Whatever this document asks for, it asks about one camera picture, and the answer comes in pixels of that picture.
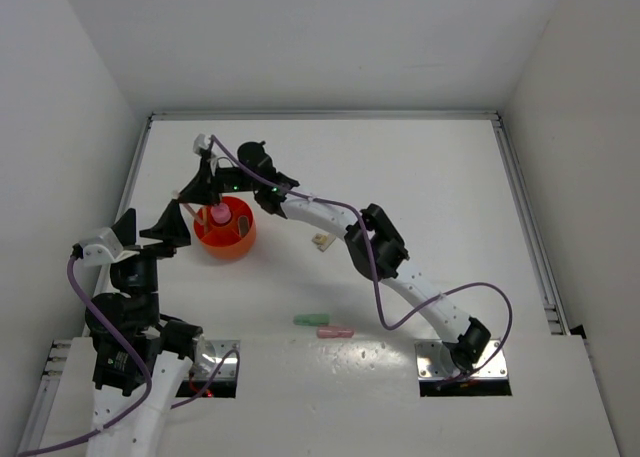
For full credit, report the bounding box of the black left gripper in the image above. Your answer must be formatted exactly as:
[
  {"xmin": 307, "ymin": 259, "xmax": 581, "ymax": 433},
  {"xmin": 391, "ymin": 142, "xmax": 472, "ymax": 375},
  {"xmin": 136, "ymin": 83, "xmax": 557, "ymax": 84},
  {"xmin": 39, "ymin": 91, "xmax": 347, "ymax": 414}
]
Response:
[{"xmin": 114, "ymin": 197, "xmax": 190, "ymax": 322}]

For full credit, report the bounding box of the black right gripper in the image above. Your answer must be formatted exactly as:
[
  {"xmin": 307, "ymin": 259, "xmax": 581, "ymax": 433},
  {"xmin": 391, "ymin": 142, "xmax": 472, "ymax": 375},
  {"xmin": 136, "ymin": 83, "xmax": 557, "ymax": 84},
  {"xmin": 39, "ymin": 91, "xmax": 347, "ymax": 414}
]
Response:
[{"xmin": 180, "ymin": 158, "xmax": 260, "ymax": 208}]

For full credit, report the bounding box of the pink lead refill tube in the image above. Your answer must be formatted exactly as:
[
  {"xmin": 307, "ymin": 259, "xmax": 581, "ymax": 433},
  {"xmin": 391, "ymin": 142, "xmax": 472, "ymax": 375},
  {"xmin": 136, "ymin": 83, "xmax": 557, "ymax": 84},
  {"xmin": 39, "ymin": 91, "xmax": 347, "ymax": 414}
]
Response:
[{"xmin": 172, "ymin": 190, "xmax": 201, "ymax": 225}]

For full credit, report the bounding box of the pink capped clear bottle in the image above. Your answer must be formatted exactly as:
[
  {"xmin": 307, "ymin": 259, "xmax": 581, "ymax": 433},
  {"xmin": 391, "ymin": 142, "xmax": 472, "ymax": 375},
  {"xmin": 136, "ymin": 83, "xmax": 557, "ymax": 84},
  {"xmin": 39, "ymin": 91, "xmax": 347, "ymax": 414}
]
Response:
[{"xmin": 209, "ymin": 203, "xmax": 233, "ymax": 226}]

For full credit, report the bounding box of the beige white correction tape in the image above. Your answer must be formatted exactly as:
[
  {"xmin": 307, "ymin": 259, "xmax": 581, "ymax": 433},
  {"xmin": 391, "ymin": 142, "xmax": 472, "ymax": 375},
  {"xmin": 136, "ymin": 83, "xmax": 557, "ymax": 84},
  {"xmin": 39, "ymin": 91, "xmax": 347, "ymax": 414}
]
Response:
[{"xmin": 237, "ymin": 215, "xmax": 251, "ymax": 239}]

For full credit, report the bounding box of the green highlighter marker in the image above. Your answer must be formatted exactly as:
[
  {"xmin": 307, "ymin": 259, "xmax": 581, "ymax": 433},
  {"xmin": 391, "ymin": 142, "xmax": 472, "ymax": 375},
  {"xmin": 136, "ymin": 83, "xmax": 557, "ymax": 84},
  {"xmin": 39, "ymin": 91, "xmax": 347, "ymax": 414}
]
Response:
[{"xmin": 293, "ymin": 313, "xmax": 330, "ymax": 327}]

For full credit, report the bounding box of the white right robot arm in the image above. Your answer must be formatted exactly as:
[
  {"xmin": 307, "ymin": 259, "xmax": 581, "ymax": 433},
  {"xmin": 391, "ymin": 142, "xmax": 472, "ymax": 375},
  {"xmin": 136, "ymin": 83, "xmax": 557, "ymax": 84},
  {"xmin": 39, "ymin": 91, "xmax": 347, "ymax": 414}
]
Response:
[{"xmin": 179, "ymin": 134, "xmax": 491, "ymax": 375}]

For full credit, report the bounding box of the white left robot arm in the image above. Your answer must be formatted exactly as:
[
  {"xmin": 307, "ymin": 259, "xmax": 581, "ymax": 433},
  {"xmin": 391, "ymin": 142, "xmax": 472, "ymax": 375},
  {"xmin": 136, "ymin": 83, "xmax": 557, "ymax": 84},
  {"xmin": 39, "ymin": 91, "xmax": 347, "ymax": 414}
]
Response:
[{"xmin": 80, "ymin": 201, "xmax": 202, "ymax": 456}]

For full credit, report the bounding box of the orange round divided container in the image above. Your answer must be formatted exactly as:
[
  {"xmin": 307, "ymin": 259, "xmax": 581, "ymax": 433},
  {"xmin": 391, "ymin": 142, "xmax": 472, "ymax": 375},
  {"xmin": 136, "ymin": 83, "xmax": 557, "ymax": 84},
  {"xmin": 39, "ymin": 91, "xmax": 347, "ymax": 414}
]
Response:
[{"xmin": 193, "ymin": 196, "xmax": 257, "ymax": 260}]

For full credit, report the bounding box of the beige eraser pair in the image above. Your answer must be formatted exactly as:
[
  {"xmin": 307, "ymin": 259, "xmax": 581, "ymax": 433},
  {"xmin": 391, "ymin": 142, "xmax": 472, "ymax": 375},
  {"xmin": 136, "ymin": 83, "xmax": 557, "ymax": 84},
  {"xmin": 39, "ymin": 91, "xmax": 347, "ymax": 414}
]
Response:
[{"xmin": 312, "ymin": 234, "xmax": 336, "ymax": 252}]

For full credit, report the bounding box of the pink highlighter marker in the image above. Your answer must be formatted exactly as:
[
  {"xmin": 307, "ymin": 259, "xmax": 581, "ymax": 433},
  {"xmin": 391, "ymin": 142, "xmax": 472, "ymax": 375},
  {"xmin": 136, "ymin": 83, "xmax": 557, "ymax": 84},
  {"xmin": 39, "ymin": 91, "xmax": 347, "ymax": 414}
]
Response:
[{"xmin": 316, "ymin": 326, "xmax": 354, "ymax": 339}]

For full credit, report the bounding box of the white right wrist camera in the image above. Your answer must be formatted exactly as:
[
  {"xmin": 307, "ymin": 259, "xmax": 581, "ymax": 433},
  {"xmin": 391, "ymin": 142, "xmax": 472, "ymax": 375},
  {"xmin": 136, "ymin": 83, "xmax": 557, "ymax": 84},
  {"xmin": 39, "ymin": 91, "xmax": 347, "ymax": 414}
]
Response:
[{"xmin": 193, "ymin": 134, "xmax": 217, "ymax": 169}]

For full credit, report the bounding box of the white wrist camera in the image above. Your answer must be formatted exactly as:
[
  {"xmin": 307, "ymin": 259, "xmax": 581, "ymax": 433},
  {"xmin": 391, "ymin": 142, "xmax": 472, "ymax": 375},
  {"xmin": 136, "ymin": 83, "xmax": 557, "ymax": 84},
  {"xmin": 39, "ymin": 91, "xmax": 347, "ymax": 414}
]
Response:
[
  {"xmin": 71, "ymin": 227, "xmax": 139, "ymax": 267},
  {"xmin": 193, "ymin": 134, "xmax": 217, "ymax": 169}
]

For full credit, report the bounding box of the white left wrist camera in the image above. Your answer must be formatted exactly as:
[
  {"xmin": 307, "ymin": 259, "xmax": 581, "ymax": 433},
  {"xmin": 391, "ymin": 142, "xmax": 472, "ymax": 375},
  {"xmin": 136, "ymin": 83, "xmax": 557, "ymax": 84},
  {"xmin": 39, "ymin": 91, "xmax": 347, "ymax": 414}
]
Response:
[{"xmin": 71, "ymin": 227, "xmax": 139, "ymax": 267}]

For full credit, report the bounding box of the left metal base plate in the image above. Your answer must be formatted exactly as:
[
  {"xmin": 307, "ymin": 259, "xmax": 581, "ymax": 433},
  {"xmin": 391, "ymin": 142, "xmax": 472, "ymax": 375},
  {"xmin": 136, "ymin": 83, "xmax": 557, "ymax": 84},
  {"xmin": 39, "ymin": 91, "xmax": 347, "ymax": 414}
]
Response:
[{"xmin": 191, "ymin": 338, "xmax": 240, "ymax": 382}]

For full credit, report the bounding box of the metal base plate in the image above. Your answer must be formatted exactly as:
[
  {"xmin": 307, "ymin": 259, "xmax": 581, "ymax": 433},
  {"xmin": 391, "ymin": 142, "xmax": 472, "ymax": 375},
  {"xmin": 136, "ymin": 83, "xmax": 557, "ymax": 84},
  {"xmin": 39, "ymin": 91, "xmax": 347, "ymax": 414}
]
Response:
[
  {"xmin": 415, "ymin": 339, "xmax": 508, "ymax": 382},
  {"xmin": 191, "ymin": 338, "xmax": 240, "ymax": 382}
]

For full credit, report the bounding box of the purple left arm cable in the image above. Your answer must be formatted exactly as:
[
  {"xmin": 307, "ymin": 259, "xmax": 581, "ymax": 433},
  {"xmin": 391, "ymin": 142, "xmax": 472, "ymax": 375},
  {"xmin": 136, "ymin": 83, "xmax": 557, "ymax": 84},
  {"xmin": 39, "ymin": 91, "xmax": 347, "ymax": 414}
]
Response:
[{"xmin": 17, "ymin": 256, "xmax": 242, "ymax": 457}]

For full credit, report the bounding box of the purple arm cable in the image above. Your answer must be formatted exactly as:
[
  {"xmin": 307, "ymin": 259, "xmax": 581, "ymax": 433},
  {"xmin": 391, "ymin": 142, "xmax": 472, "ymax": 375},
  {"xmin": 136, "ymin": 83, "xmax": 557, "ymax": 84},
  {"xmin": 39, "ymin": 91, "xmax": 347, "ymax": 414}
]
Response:
[
  {"xmin": 209, "ymin": 135, "xmax": 515, "ymax": 381},
  {"xmin": 17, "ymin": 256, "xmax": 242, "ymax": 457}
]

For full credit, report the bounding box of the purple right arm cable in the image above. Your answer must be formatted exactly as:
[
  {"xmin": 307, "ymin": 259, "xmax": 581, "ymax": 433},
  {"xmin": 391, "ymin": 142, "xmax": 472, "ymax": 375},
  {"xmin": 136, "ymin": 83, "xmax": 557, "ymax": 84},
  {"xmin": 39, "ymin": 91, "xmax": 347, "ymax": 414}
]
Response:
[{"xmin": 209, "ymin": 135, "xmax": 515, "ymax": 381}]

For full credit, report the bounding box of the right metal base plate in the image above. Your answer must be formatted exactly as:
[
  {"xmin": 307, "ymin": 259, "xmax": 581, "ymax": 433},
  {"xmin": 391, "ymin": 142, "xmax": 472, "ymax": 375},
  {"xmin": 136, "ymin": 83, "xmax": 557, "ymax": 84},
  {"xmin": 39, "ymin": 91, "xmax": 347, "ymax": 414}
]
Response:
[{"xmin": 415, "ymin": 339, "xmax": 508, "ymax": 382}]

